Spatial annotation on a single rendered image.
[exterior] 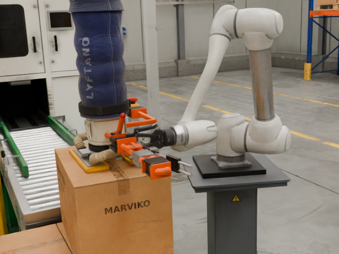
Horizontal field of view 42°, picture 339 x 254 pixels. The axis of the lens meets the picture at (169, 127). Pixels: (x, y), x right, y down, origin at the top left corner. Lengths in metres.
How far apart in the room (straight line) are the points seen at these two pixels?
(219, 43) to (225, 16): 0.13
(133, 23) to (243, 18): 9.90
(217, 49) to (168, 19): 10.27
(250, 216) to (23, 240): 1.17
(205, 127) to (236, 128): 0.47
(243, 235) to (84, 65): 1.27
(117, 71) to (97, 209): 0.58
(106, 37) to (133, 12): 10.02
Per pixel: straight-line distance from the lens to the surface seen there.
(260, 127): 2.26
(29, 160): 3.63
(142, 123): 2.13
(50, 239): 2.30
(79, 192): 1.77
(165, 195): 1.88
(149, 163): 1.47
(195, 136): 1.87
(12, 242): 2.33
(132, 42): 11.89
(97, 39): 1.90
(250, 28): 2.06
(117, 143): 1.76
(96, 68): 1.90
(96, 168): 1.90
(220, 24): 2.11
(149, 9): 5.51
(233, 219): 2.48
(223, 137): 2.37
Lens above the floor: 1.56
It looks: 14 degrees down
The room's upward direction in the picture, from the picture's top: 2 degrees counter-clockwise
